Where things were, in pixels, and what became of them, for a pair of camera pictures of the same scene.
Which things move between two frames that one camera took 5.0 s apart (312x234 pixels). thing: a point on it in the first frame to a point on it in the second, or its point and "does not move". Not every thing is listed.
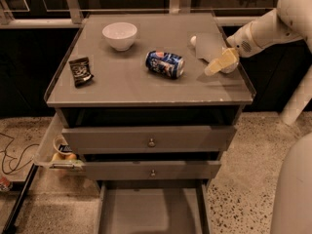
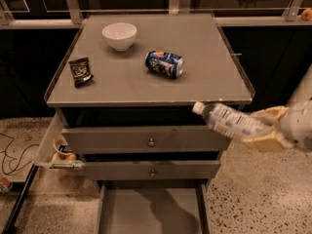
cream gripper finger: [228, 58] to [273, 142]
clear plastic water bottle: [209, 45] to [233, 123]
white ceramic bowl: [121, 35] does not move
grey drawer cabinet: [150, 101] does not move
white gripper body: [240, 43] to [298, 125]
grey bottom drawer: [154, 207] does not move
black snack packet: [81, 71] does not move
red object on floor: [4, 183] does not move
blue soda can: [170, 64] does not move
